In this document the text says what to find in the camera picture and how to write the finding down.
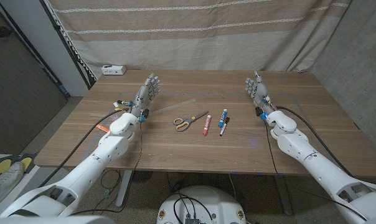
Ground scissors with yellow grey handles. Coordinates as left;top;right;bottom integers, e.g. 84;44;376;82
172;110;209;133

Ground grey table leg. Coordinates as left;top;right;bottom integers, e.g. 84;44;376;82
273;175;293;216

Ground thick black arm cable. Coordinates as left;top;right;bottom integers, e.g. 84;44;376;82
275;106;354;177
38;108;126;188

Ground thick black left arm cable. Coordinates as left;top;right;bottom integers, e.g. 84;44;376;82
38;108;126;188

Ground thin white black-capped marker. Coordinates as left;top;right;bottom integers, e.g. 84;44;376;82
219;116;230;137

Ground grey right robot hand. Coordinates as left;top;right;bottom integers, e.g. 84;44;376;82
245;70;278;117

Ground white sneaker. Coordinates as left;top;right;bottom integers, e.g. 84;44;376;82
0;161;26;208

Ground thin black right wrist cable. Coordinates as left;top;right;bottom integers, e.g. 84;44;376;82
263;119;369;222

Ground blue marker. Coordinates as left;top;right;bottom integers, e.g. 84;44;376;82
218;108;228;129

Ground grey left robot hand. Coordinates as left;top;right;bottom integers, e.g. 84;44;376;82
129;73;162;118

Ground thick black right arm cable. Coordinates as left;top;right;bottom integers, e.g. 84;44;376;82
275;106;354;177

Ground white power strip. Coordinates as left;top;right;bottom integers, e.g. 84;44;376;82
101;64;127;76

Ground thin black left wrist cable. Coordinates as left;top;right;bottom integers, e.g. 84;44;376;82
70;119;144;216

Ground white table leg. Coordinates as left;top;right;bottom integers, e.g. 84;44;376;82
115;170;133;208

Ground red marker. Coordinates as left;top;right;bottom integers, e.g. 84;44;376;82
202;114;212;137

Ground black door handle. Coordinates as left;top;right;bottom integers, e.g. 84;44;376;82
0;26;13;39

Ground black metal frame bar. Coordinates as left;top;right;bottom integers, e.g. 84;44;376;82
40;0;97;91

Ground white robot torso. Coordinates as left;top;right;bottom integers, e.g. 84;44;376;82
156;185;247;224

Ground beige striped curtain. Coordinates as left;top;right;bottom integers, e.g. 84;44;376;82
47;0;352;78

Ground black ribbed round object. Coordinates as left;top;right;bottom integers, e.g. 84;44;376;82
131;170;154;184

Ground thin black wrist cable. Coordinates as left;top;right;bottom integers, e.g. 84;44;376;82
263;119;369;222
70;119;144;216

